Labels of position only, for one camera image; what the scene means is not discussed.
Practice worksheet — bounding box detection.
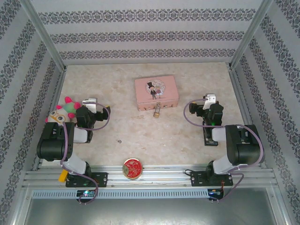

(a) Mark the small brass padlock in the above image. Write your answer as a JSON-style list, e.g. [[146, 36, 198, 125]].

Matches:
[[153, 102, 162, 118]]

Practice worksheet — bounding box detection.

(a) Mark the pink tin box with couple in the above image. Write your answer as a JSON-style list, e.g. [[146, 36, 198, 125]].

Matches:
[[135, 75, 180, 112]]

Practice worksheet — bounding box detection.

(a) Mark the plush toy with glasses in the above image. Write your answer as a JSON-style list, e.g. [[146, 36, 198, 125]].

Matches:
[[45, 96, 82, 124]]

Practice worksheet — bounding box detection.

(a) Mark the round red tin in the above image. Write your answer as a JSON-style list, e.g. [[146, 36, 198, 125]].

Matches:
[[121, 158, 143, 180]]

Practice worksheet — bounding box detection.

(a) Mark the grey metal sheet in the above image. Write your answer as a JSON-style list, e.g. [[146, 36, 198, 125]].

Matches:
[[22, 187, 285, 225]]

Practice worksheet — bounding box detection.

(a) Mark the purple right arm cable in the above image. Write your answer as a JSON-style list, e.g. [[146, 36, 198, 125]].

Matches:
[[184, 98, 264, 203]]

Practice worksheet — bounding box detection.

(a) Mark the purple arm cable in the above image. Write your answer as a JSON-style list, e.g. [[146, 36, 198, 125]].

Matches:
[[60, 102, 111, 205], [184, 98, 264, 203]]

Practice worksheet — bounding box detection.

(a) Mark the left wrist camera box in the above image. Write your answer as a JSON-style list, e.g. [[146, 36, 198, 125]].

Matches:
[[82, 97, 98, 113]]

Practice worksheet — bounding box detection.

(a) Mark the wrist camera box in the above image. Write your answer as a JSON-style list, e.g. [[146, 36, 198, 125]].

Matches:
[[202, 93, 218, 110], [82, 97, 98, 113]]

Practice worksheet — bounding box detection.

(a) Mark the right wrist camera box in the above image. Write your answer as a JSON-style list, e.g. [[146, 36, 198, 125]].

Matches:
[[202, 93, 218, 110]]

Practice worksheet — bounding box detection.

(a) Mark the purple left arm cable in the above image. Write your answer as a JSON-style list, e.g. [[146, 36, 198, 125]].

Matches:
[[60, 102, 111, 205]]

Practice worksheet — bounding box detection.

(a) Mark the aluminium side rail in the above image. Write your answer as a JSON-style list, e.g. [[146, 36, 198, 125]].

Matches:
[[32, 67, 68, 171], [228, 67, 268, 169]]

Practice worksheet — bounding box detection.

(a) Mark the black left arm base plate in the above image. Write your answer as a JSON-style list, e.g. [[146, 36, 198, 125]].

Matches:
[[65, 172, 108, 188]]

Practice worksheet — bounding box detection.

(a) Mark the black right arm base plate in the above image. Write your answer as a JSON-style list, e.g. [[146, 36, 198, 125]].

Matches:
[[190, 170, 234, 188]]

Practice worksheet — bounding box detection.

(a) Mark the aluminium mounting rail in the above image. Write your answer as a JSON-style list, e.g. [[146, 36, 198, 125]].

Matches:
[[22, 165, 278, 188]]

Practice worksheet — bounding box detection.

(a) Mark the slotted grey cable duct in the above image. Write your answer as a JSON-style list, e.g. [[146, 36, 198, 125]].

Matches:
[[31, 189, 209, 199]]

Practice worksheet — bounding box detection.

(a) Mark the aluminium frame post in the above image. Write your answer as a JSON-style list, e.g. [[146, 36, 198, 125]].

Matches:
[[20, 0, 66, 71], [231, 0, 274, 70]]

